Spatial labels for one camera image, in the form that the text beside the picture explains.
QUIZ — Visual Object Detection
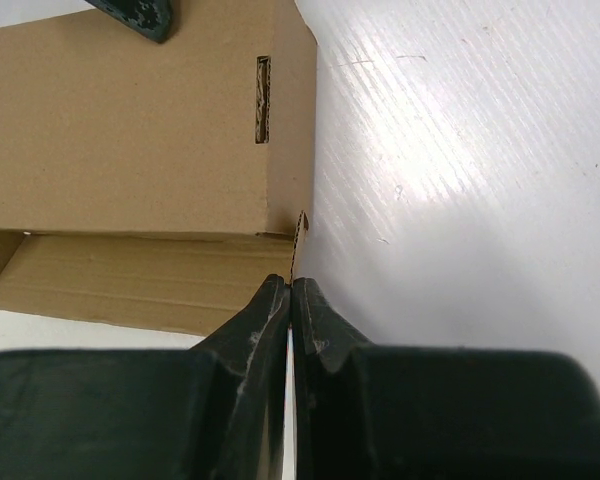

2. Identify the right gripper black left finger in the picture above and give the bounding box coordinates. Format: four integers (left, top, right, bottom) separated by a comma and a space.
0, 275, 290, 479

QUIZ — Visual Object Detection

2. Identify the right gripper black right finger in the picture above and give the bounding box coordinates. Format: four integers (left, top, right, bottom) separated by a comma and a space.
291, 278, 600, 479

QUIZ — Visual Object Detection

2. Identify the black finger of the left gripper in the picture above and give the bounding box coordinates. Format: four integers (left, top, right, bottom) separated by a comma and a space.
89, 0, 174, 44

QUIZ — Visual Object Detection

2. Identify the brown cardboard box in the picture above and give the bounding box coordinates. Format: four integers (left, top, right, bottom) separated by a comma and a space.
0, 1, 317, 335

